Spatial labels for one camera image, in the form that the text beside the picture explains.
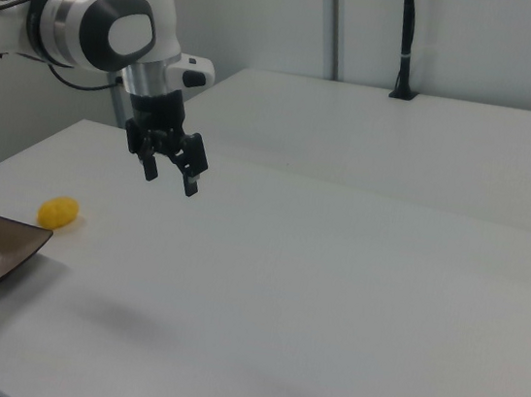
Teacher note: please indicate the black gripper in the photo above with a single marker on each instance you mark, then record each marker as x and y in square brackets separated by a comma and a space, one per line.
[159, 116]

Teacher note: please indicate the yellow potato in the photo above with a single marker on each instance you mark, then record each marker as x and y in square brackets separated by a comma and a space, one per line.
[58, 212]

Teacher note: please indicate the black pole with base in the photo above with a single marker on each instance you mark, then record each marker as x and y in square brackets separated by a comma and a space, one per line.
[406, 41]

